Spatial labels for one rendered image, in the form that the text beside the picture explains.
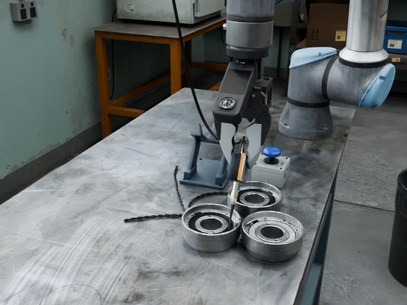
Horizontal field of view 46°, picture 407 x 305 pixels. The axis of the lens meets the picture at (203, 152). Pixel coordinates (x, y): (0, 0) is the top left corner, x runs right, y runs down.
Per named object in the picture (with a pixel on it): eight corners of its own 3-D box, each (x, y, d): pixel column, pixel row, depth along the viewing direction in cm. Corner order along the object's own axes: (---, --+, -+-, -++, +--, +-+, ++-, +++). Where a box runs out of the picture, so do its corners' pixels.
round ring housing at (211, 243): (252, 242, 84) (253, 222, 83) (203, 262, 79) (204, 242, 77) (217, 216, 92) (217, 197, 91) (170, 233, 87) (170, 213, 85)
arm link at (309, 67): (300, 88, 139) (304, 40, 133) (343, 97, 131) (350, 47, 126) (278, 97, 130) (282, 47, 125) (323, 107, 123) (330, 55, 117)
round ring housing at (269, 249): (314, 249, 83) (316, 229, 81) (271, 273, 77) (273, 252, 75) (270, 223, 90) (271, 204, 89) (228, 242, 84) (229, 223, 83)
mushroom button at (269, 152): (277, 174, 103) (278, 154, 101) (259, 171, 105) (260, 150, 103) (281, 167, 107) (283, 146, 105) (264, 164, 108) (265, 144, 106)
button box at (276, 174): (281, 189, 103) (283, 169, 101) (250, 183, 105) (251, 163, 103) (289, 173, 110) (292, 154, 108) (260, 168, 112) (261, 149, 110)
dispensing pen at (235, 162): (217, 227, 81) (234, 132, 84) (223, 229, 85) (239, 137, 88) (229, 230, 80) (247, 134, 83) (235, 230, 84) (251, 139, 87)
